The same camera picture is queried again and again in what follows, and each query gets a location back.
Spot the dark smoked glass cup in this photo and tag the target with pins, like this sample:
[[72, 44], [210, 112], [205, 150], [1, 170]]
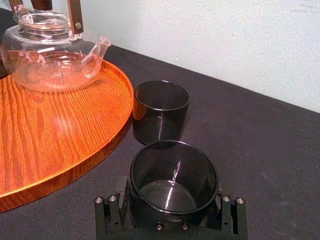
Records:
[[160, 200], [160, 125]]

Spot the clear glass teapot lid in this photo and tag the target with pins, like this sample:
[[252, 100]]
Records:
[[42, 23]]

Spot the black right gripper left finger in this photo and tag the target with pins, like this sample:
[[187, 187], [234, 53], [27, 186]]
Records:
[[112, 212]]

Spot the black table cloth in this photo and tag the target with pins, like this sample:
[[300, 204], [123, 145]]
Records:
[[250, 162]]

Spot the round orange wooden tray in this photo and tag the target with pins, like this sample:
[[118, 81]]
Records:
[[62, 132]]

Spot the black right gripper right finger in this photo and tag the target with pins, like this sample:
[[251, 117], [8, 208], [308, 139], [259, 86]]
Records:
[[231, 215]]

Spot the clear glass teapot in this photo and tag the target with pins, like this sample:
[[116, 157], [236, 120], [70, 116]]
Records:
[[50, 67]]

